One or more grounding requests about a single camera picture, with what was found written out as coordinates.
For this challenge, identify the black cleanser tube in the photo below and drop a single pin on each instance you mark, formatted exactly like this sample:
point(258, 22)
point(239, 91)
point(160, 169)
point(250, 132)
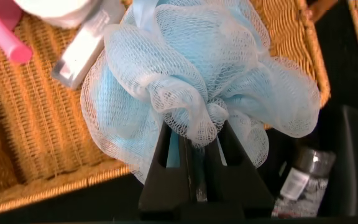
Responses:
point(306, 186)

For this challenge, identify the white round bowl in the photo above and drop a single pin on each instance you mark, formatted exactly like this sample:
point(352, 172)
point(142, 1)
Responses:
point(54, 11)

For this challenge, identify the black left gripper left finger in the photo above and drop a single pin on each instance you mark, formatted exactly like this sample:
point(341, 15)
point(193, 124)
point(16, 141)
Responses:
point(163, 186)

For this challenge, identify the wicker basket holding household items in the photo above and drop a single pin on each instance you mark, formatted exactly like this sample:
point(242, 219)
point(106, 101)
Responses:
point(26, 124)

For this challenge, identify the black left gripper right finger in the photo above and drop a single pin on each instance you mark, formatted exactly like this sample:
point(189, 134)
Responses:
point(238, 186)

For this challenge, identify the pink plastic cup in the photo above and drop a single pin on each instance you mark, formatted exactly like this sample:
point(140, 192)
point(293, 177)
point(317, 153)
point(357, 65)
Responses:
point(8, 40)

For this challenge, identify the light blue bath loofah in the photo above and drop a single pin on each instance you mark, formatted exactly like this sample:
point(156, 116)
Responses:
point(191, 62)

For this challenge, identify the grey translucent toothbrush case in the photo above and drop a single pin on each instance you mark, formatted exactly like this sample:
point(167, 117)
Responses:
point(79, 56)

